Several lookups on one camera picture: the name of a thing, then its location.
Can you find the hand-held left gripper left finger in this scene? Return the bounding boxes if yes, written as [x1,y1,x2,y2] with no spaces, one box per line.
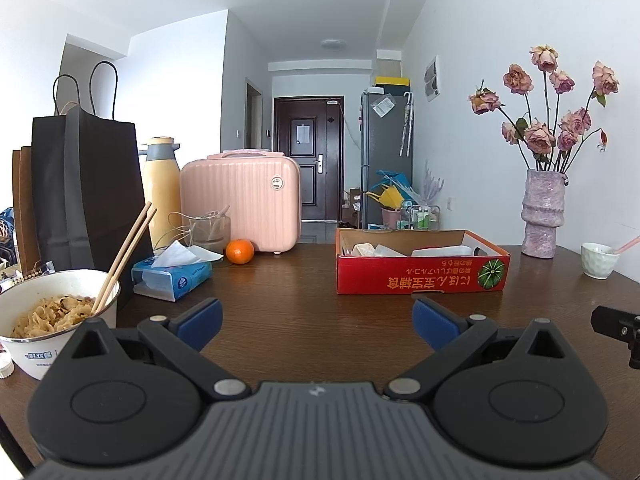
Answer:
[70,297,251,403]

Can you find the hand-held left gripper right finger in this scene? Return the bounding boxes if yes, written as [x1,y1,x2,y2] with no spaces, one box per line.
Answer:
[382,296,573,402]

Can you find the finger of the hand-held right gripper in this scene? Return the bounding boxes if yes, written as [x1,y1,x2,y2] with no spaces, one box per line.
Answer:
[591,305,640,368]

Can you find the red cardboard box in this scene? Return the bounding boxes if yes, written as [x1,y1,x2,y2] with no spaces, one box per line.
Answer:
[335,227,512,295]

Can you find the blue tissue pack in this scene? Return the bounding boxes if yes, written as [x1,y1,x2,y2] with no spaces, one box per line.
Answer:
[131,240,225,302]

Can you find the white ceramic cup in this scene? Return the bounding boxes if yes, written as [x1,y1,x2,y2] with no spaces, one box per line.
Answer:
[581,242,621,280]

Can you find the orange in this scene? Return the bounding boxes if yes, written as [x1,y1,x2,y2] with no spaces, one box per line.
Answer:
[225,238,256,265]

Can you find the glass cup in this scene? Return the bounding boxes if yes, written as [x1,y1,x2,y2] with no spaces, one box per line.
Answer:
[187,205,232,254]

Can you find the wooden chopstick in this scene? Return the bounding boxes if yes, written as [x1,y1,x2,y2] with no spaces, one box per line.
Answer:
[97,207,158,311]
[90,201,152,311]

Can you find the pink suitcase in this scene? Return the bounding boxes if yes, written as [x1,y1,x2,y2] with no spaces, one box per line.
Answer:
[180,150,302,256]

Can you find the purple ceramic vase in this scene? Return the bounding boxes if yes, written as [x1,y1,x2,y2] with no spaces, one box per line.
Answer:
[521,169,570,259]

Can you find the yellow thermos jug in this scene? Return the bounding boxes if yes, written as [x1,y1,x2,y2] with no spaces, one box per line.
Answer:
[139,136,182,251]

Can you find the yellow plastic hangers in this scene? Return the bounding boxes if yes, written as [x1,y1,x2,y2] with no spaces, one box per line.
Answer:
[366,186,403,210]

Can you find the purple dried grass bundle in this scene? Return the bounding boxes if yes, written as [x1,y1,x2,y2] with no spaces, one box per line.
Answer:
[422,160,445,208]

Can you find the white noodle bowl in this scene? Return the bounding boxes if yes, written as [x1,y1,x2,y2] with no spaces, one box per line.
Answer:
[0,269,122,381]

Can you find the dark brown entrance door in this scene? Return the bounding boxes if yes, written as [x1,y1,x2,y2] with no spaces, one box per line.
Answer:
[274,96,345,222]

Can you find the black paper bag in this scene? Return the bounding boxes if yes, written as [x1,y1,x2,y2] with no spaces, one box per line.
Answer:
[31,60,153,311]

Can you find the grey refrigerator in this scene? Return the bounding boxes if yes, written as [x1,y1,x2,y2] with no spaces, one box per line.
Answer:
[361,91,415,231]

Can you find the white folded umbrella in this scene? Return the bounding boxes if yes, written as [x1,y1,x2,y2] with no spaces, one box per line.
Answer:
[399,92,415,157]

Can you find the dried pink rose bouquet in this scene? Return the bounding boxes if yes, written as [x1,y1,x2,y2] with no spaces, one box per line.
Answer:
[468,44,621,173]

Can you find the grey framed side door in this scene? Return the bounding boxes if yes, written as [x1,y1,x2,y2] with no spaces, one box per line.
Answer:
[245,77,263,153]

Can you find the yellow and black box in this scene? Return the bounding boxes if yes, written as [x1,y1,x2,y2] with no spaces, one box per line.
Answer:
[375,76,412,95]

